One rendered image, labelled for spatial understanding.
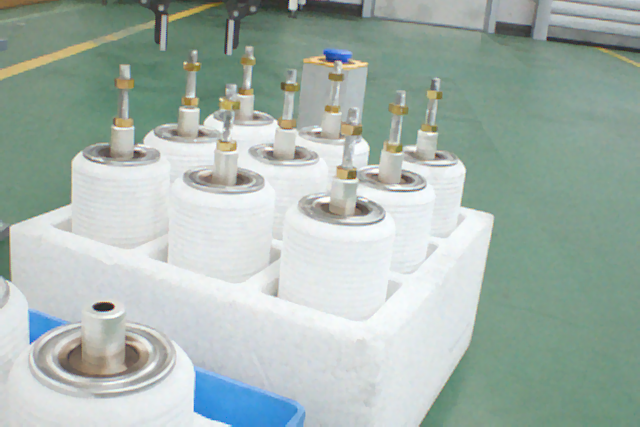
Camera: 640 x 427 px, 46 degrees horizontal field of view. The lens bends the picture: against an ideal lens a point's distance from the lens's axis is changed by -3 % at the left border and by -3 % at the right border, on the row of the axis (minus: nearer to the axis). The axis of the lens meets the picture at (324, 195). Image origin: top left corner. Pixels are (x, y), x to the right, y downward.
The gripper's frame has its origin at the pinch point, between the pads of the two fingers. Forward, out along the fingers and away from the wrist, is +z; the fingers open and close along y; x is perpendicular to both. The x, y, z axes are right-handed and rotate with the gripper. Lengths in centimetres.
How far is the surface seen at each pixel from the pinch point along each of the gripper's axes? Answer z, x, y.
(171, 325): 22.1, 22.8, 1.8
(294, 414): 24.3, 33.3, -7.8
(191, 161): 12.2, 4.7, 0.0
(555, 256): 36, -28, -64
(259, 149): 10.3, 5.9, -7.0
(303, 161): 10.2, 9.9, -11.0
